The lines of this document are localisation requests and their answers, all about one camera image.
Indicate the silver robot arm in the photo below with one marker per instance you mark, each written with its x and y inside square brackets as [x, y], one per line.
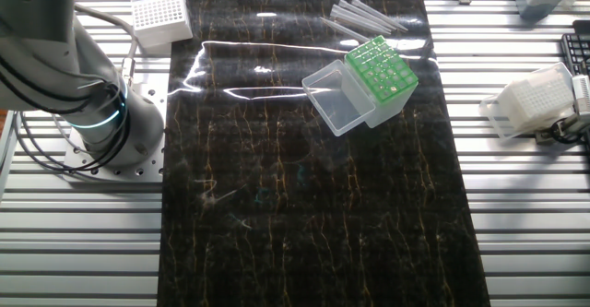
[46, 44]

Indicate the green pipette tip holder box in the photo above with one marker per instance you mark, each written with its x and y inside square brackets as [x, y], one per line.
[392, 106]

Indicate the white pipette tip rack box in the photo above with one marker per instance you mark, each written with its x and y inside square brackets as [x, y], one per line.
[159, 16]
[530, 99]

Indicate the black marble mat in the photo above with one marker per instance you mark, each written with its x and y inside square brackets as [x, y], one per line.
[299, 205]

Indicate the black keyboard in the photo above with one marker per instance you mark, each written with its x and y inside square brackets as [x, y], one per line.
[576, 49]

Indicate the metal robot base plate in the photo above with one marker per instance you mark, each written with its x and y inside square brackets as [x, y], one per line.
[152, 171]

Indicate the small metal foot bracket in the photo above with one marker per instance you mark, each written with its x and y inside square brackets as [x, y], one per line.
[546, 136]

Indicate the grey vented depth camera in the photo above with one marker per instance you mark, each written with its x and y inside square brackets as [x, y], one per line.
[581, 95]

